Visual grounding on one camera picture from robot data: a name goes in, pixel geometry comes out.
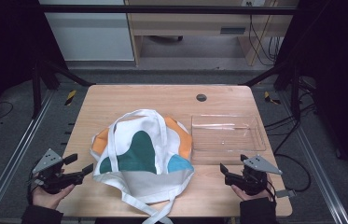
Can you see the aluminium floor rail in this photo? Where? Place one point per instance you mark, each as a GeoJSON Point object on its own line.
{"type": "Point", "coordinates": [316, 161]}
{"type": "Point", "coordinates": [10, 161]}

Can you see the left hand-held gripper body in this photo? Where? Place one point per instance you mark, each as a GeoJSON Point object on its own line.
{"type": "Point", "coordinates": [48, 160]}

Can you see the black horizontal frame bar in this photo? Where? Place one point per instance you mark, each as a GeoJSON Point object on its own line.
{"type": "Point", "coordinates": [162, 9]}

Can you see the yellow black striped tape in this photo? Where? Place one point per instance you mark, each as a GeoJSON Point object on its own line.
{"type": "Point", "coordinates": [70, 97]}
{"type": "Point", "coordinates": [269, 98]}

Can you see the white cabinet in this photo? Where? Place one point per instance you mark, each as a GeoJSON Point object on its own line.
{"type": "Point", "coordinates": [90, 37]}

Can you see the person's left hand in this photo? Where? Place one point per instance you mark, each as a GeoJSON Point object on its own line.
{"type": "Point", "coordinates": [47, 199]}

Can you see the person's right hand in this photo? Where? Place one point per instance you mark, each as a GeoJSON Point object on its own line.
{"type": "Point", "coordinates": [242, 193]}

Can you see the clear plastic tray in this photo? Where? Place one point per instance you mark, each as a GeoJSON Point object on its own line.
{"type": "Point", "coordinates": [227, 140]}

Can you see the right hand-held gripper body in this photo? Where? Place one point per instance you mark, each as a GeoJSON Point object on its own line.
{"type": "Point", "coordinates": [260, 165]}

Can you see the light wooden desk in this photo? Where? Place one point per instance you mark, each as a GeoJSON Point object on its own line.
{"type": "Point", "coordinates": [190, 23]}

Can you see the black frame strut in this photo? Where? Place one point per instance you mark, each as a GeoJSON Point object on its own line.
{"type": "Point", "coordinates": [36, 90]}
{"type": "Point", "coordinates": [294, 90]}

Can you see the white tote bag colour patches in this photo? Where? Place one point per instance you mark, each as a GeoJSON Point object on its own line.
{"type": "Point", "coordinates": [137, 183]}

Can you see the grey table grommet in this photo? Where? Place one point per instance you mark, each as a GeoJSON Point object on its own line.
{"type": "Point", "coordinates": [201, 97]}

